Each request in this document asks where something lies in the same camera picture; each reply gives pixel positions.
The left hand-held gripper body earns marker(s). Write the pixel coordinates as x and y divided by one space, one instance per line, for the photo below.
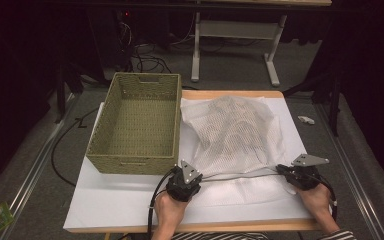
181 186

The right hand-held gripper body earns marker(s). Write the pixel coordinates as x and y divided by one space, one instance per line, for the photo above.
305 176

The white mesh laundry bag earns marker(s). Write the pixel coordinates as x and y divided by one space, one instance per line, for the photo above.
233 133

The person's left hand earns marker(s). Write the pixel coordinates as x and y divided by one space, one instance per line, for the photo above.
170 213

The person's right hand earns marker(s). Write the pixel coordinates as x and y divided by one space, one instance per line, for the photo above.
318 203

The white paper scrap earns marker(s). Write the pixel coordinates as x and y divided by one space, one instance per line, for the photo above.
306 120

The person's striped shirt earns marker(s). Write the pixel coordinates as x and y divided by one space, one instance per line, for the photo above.
220 236

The green woven basket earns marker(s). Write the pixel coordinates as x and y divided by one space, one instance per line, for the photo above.
140 126

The black metal stand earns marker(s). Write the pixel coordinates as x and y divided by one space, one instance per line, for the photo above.
61 90
334 100

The white metal desk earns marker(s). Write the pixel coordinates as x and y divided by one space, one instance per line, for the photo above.
236 30

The black computer tower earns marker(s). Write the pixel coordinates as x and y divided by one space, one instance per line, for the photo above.
113 40

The metal floor rail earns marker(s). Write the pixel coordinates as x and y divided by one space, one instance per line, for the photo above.
346 173
30 176

